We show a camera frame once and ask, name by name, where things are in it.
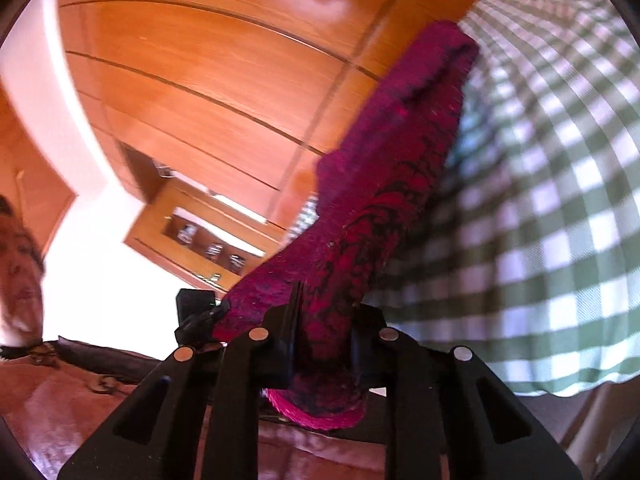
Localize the red black floral garment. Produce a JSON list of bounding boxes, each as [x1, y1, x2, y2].
[[213, 21, 478, 430]]

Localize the green white checkered bedspread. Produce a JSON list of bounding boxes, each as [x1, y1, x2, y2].
[[366, 0, 639, 396]]

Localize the wooden headboard panel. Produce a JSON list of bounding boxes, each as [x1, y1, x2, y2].
[[58, 0, 475, 227]]

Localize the wooden wall shelf niche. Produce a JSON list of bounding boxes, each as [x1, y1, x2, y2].
[[125, 179, 284, 296]]

